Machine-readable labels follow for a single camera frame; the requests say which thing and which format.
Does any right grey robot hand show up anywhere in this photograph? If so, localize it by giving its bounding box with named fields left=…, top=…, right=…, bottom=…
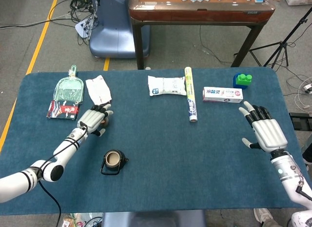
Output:
left=238, top=101, right=288, bottom=153

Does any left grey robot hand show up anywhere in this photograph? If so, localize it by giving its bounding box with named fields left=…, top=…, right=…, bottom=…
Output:
left=77, top=103, right=114, bottom=137

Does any black red flat box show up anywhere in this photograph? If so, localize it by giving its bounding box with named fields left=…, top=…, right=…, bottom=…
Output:
left=46, top=100, right=81, bottom=121

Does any black foot pedal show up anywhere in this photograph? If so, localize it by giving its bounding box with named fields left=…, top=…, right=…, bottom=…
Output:
left=289, top=112, right=312, bottom=131

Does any green toy building block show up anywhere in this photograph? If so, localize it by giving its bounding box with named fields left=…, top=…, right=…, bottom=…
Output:
left=235, top=73, right=253, bottom=87

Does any blue toy building block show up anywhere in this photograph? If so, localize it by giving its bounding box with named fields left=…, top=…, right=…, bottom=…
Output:
left=233, top=74, right=251, bottom=90

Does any white pink toothpaste box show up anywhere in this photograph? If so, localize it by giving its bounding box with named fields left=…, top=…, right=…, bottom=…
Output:
left=202, top=86, right=244, bottom=103

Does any blue felt table cover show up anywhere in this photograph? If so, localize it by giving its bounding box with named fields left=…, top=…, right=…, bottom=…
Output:
left=0, top=67, right=305, bottom=216

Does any white pouch blue print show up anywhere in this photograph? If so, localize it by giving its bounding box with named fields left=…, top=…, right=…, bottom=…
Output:
left=147, top=75, right=187, bottom=97

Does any grey sneaker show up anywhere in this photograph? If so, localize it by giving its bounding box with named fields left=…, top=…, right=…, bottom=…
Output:
left=253, top=207, right=275, bottom=225

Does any cling film roll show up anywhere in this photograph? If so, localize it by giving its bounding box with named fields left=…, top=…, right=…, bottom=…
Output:
left=184, top=66, right=198, bottom=123

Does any blue grey machine base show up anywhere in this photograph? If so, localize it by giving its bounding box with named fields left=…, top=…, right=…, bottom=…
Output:
left=89, top=0, right=151, bottom=59

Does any black tripod stand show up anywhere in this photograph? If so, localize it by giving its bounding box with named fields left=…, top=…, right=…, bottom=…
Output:
left=234, top=7, right=312, bottom=69

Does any white power strip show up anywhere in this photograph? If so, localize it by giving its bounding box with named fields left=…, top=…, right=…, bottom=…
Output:
left=75, top=17, right=95, bottom=40

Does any brown mahjong table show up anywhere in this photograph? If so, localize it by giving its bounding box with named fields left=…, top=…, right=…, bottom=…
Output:
left=128, top=0, right=276, bottom=70

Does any black teapot with handle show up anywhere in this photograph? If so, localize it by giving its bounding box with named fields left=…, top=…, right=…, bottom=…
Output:
left=100, top=149, right=129, bottom=176

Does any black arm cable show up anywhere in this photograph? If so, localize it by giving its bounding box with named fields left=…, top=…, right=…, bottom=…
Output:
left=36, top=123, right=89, bottom=227

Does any black floor cable bundle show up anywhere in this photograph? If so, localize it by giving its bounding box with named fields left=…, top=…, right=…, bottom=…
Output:
left=48, top=0, right=100, bottom=46

